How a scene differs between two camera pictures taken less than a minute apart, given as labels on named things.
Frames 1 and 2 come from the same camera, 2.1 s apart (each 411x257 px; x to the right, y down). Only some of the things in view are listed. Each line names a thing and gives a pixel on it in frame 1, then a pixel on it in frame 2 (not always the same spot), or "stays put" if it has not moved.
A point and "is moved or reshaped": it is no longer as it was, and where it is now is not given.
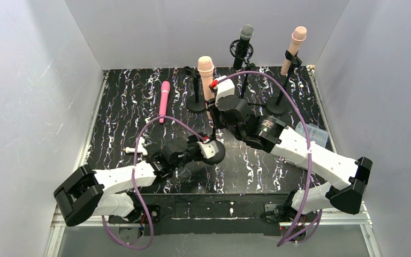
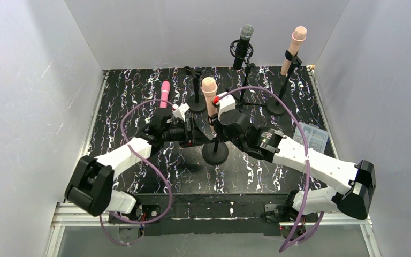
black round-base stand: (220, 155) stays put
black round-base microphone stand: (195, 104) stays put
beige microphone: (205, 68) is moved or reshaped
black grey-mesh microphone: (246, 32) stays put
